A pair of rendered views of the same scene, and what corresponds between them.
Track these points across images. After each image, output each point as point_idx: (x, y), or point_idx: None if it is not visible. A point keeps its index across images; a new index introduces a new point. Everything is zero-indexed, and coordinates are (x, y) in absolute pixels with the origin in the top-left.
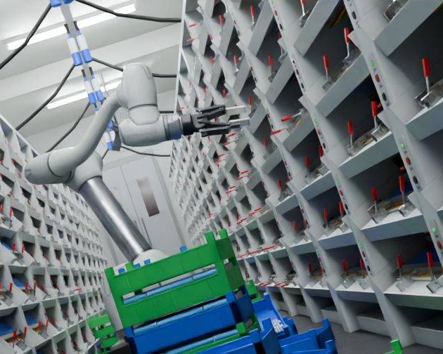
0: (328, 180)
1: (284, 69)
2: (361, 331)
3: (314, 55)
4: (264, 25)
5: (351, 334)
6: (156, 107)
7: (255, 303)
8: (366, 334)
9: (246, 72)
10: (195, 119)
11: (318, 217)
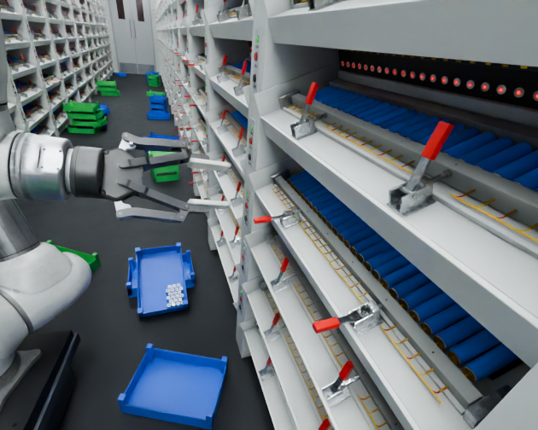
0: None
1: (390, 227)
2: (253, 374)
3: None
4: (391, 37)
5: (243, 374)
6: None
7: (166, 246)
8: (260, 406)
9: (237, 36)
10: (113, 166)
11: (258, 274)
